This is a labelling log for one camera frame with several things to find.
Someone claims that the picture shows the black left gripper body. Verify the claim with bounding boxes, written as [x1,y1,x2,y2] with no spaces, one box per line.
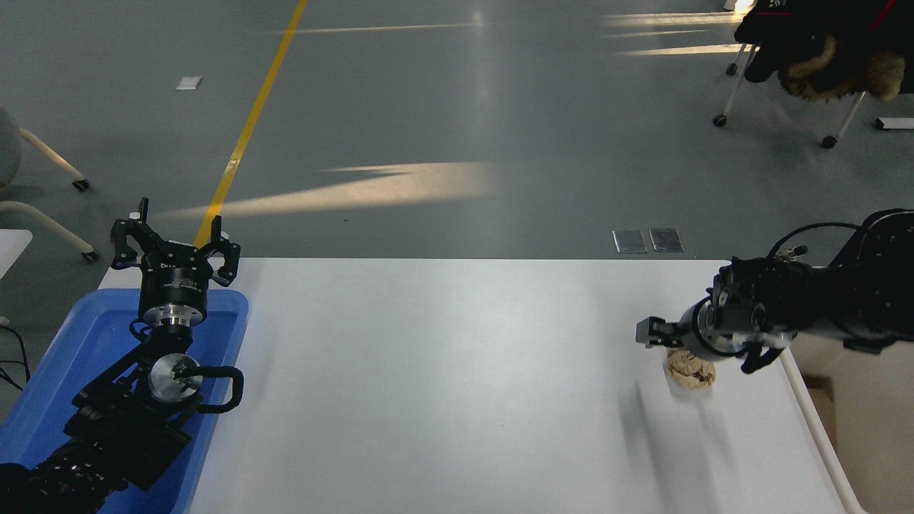
[139,244,214,310]

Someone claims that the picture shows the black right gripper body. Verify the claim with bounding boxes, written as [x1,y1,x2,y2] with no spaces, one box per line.
[675,303,708,356]

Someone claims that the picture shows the tan paper ball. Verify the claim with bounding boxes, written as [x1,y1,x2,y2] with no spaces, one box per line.
[664,348,717,390]

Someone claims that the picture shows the blue plastic tray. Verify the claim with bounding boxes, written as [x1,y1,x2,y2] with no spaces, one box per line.
[0,288,249,514]

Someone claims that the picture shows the small white side table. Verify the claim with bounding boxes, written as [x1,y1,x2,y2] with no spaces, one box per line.
[0,230,34,281]

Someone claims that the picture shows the large pale plastic bin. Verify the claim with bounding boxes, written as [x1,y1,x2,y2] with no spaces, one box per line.
[778,266,914,514]

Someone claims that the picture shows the wheeled metal chair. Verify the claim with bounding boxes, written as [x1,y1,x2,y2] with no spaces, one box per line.
[713,41,868,149]

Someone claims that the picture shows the black fur-trimmed coat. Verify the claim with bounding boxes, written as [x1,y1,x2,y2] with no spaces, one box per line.
[733,0,914,102]

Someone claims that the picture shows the thin black cable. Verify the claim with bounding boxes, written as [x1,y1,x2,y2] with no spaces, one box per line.
[0,326,31,392]

